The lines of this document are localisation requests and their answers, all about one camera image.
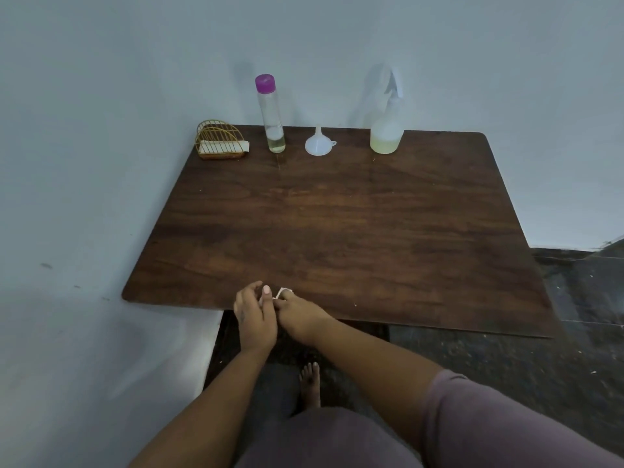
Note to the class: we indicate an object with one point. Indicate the person's right hand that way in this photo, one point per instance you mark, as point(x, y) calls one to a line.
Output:
point(302, 316)

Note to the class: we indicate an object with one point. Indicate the person's left hand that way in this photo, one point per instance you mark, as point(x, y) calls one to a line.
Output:
point(256, 321)

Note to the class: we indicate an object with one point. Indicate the white paper napkin sheet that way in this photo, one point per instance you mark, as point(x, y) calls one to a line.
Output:
point(283, 291)

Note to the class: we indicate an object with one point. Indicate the white plastic funnel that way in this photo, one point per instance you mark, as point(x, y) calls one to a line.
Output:
point(319, 147)

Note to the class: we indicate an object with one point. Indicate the clear plastic bottle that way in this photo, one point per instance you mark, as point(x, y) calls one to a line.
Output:
point(273, 126)

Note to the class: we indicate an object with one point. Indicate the white plastic spray bottle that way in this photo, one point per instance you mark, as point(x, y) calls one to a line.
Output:
point(387, 133)

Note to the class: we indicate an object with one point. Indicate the purple bottle cap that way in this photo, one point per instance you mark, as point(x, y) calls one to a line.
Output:
point(265, 84)

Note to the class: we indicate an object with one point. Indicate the white spray trigger with tube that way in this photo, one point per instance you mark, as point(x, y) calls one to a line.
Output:
point(395, 82)

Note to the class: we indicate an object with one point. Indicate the person's right forearm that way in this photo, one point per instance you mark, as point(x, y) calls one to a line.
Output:
point(380, 370)

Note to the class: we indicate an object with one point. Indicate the person's left forearm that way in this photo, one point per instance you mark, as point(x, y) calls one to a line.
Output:
point(209, 414)

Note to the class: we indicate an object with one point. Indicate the person's mauve shirt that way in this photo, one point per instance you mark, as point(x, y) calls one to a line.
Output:
point(487, 424)

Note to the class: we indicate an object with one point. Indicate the white folded napkins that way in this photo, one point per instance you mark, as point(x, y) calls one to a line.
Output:
point(224, 147)

